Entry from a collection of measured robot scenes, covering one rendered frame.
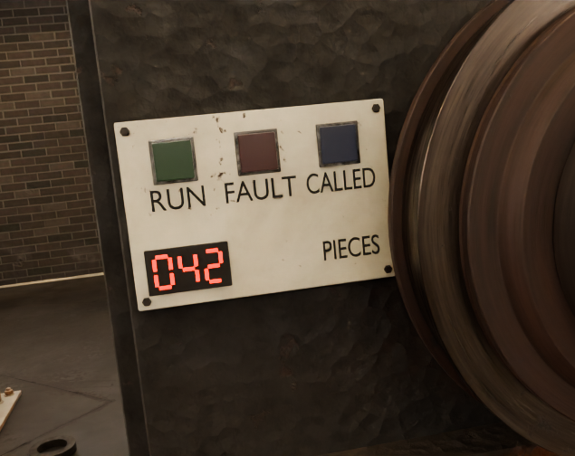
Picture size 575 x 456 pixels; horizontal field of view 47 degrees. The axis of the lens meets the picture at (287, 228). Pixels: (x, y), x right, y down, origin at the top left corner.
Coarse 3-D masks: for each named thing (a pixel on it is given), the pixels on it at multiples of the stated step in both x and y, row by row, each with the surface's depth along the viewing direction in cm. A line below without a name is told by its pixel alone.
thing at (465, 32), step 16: (496, 0) 59; (480, 16) 59; (464, 32) 59; (448, 48) 59; (448, 64) 59; (432, 80) 59; (416, 96) 59; (416, 112) 59; (416, 128) 59; (400, 144) 59; (400, 160) 59; (400, 176) 59; (400, 192) 60; (400, 208) 60; (400, 224) 60; (400, 240) 60; (400, 256) 60; (400, 272) 61; (400, 288) 61; (416, 304) 61; (416, 320) 62; (432, 336) 62; (432, 352) 62; (448, 368) 63; (464, 384) 63
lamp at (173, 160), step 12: (156, 144) 61; (168, 144) 62; (180, 144) 62; (156, 156) 62; (168, 156) 62; (180, 156) 62; (192, 156) 62; (156, 168) 62; (168, 168) 62; (180, 168) 62; (192, 168) 62; (168, 180) 62
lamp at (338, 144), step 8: (320, 128) 64; (328, 128) 64; (336, 128) 64; (344, 128) 64; (352, 128) 65; (320, 136) 64; (328, 136) 64; (336, 136) 64; (344, 136) 64; (352, 136) 65; (328, 144) 64; (336, 144) 64; (344, 144) 65; (352, 144) 65; (328, 152) 64; (336, 152) 65; (344, 152) 65; (352, 152) 65; (328, 160) 65; (336, 160) 65; (344, 160) 65; (352, 160) 65
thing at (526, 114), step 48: (528, 48) 53; (528, 96) 52; (480, 144) 52; (528, 144) 51; (480, 192) 52; (528, 192) 51; (480, 240) 53; (528, 240) 51; (480, 288) 53; (528, 288) 52; (528, 336) 54; (528, 384) 55
